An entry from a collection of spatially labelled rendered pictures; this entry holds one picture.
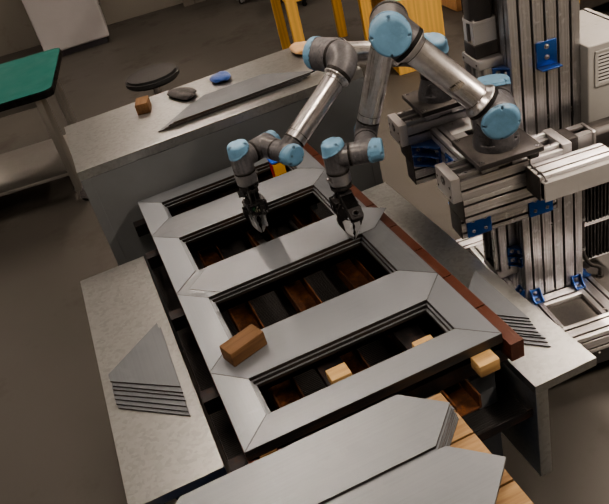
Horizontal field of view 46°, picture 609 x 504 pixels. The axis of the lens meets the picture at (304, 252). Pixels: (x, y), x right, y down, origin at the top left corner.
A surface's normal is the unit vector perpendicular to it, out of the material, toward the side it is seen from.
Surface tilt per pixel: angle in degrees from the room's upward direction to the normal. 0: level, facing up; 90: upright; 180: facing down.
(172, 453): 0
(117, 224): 90
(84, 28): 90
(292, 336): 0
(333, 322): 0
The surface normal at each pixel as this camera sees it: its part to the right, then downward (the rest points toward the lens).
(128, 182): 0.36, 0.45
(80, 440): -0.22, -0.81
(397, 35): -0.18, 0.50
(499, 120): 0.04, 0.63
